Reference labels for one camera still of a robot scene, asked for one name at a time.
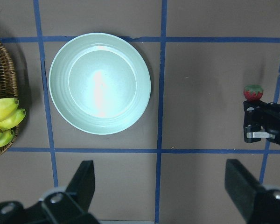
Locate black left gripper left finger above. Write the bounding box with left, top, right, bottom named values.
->
left=0, top=161, right=99, bottom=224

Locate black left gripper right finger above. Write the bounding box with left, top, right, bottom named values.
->
left=224, top=159, right=280, bottom=224

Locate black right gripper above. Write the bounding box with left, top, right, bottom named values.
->
left=243, top=100, right=280, bottom=146

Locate red strawberry of pair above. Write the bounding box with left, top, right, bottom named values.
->
left=243, top=84, right=263, bottom=102

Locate light green plate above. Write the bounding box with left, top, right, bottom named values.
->
left=48, top=33, right=151, bottom=135

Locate yellow banana bunch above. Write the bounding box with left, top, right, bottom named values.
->
left=0, top=98, right=26, bottom=147

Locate brown wicker basket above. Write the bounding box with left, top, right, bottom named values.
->
left=0, top=42, right=19, bottom=155

